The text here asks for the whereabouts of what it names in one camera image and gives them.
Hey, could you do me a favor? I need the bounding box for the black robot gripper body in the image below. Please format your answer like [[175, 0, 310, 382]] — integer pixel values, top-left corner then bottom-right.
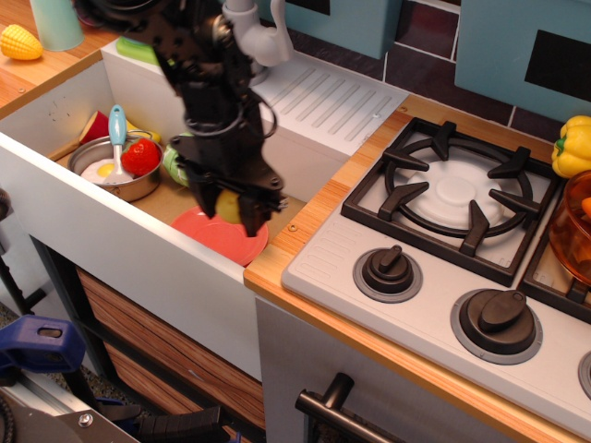
[[170, 134, 287, 212]]

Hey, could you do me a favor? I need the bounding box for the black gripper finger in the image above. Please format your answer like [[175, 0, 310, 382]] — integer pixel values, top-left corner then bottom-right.
[[188, 174, 225, 218], [238, 193, 271, 237]]

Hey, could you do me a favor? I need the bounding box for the yellow toy potato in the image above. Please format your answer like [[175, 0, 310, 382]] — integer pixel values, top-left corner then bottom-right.
[[215, 189, 241, 224]]

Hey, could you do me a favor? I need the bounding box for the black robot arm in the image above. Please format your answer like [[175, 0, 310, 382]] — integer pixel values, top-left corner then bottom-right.
[[74, 1, 286, 236]]

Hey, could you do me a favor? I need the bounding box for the pink plastic plate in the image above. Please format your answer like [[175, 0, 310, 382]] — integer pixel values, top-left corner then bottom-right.
[[171, 206, 269, 267]]

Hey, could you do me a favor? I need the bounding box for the green toy cabbage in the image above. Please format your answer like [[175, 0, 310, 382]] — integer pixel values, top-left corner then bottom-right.
[[163, 141, 189, 188]]

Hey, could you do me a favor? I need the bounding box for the red toy strawberry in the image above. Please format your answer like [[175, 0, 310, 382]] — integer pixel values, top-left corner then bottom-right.
[[121, 138, 161, 176]]

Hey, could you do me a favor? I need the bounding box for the toy fried egg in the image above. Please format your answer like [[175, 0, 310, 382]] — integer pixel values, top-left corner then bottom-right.
[[81, 159, 133, 185]]

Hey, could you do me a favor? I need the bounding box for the grey toy faucet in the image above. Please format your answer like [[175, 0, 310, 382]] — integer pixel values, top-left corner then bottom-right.
[[223, 0, 295, 86]]

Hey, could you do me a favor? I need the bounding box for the small silver metal pot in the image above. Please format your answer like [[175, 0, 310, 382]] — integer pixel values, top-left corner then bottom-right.
[[67, 134, 163, 202]]

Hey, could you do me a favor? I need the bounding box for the red yellow toy fruit slice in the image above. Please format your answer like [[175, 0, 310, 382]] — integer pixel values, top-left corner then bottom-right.
[[78, 111, 108, 144]]

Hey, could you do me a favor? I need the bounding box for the white toy sink basin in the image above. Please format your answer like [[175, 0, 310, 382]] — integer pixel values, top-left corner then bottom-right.
[[1, 44, 406, 378]]

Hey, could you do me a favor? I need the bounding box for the left black stove knob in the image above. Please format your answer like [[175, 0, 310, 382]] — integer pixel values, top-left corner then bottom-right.
[[361, 245, 415, 295]]

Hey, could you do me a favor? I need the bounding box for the black stove knob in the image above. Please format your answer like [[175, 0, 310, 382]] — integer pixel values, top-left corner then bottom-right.
[[361, 245, 415, 295], [458, 289, 537, 355]]

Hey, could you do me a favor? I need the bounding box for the green plastic cutting board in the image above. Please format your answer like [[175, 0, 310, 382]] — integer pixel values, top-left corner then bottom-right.
[[115, 37, 158, 66]]

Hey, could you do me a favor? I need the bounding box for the light teal plastic cup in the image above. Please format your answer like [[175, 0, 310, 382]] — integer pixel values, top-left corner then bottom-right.
[[30, 0, 84, 52]]

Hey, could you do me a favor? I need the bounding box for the black stove burner grate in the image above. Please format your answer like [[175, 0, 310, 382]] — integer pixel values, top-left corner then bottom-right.
[[341, 117, 561, 286]]

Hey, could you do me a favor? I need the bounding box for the blue plastic clamp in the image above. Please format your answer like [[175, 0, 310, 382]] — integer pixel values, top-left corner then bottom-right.
[[1, 315, 86, 377]]

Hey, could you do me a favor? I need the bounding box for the yellow toy corn cob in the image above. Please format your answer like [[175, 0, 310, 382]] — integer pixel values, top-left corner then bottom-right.
[[1, 24, 43, 61]]

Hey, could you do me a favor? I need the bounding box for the middle black stove knob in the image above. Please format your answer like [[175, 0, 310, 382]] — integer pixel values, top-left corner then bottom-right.
[[458, 289, 537, 355]]

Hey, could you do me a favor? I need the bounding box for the orange transparent pot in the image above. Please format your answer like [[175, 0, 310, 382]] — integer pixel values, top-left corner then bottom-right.
[[549, 171, 590, 286]]

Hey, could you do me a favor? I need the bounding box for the yellow toy bell pepper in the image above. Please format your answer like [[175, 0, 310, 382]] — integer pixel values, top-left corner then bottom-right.
[[551, 115, 591, 178]]

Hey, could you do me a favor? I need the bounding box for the right black burner grate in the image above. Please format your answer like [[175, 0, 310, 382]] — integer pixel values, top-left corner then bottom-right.
[[518, 202, 590, 324]]

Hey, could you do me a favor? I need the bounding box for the blue handled silver spatula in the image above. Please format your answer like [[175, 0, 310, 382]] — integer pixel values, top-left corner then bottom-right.
[[104, 104, 133, 186]]

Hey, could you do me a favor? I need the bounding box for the black oven door handle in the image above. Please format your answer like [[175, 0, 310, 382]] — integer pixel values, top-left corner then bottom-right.
[[295, 373, 400, 442]]

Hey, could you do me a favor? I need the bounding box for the grey stove knob ring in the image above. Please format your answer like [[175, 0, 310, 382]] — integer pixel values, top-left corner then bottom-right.
[[576, 351, 591, 401]]

